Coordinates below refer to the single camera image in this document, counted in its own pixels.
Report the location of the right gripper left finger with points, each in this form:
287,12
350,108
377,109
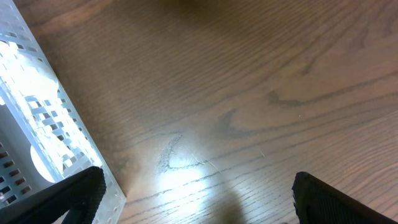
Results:
77,197

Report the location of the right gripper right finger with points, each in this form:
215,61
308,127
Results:
316,202

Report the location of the clear white plastic basket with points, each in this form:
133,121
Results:
43,139

